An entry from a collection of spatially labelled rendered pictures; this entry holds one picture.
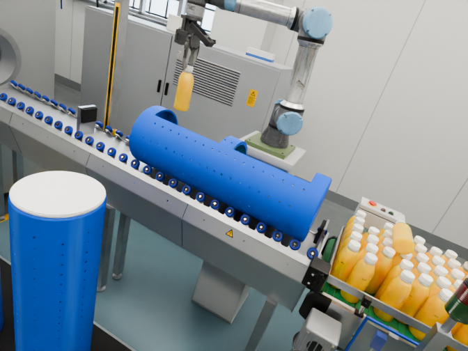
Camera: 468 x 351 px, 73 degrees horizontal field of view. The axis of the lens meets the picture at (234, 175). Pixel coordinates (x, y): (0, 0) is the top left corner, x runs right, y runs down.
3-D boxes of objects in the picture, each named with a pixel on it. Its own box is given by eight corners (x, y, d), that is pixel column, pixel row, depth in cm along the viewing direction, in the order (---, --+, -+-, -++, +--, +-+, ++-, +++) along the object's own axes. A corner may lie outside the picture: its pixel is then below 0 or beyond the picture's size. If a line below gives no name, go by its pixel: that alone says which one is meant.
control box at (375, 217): (353, 213, 156) (362, 196, 152) (394, 231, 150) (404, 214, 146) (351, 221, 148) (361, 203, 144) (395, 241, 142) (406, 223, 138)
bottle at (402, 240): (407, 235, 111) (403, 214, 127) (388, 243, 114) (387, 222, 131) (419, 251, 111) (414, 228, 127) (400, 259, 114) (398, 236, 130)
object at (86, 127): (90, 131, 178) (92, 104, 172) (96, 133, 177) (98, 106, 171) (76, 134, 170) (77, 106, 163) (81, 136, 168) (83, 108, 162)
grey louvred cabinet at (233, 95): (109, 129, 421) (122, 12, 361) (253, 196, 361) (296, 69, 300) (75, 137, 374) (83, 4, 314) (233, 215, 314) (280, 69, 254)
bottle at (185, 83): (189, 113, 143) (198, 72, 135) (174, 111, 141) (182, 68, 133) (186, 108, 149) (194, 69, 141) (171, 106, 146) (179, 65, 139)
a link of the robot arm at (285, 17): (322, 12, 145) (218, -17, 140) (328, 11, 136) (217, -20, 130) (313, 39, 150) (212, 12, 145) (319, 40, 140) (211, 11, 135)
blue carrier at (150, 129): (163, 152, 172) (171, 102, 160) (313, 223, 146) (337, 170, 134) (125, 166, 148) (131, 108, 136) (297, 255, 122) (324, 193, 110)
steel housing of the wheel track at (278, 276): (18, 129, 222) (17, 81, 208) (303, 283, 157) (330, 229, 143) (-29, 136, 198) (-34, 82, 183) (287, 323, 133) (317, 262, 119)
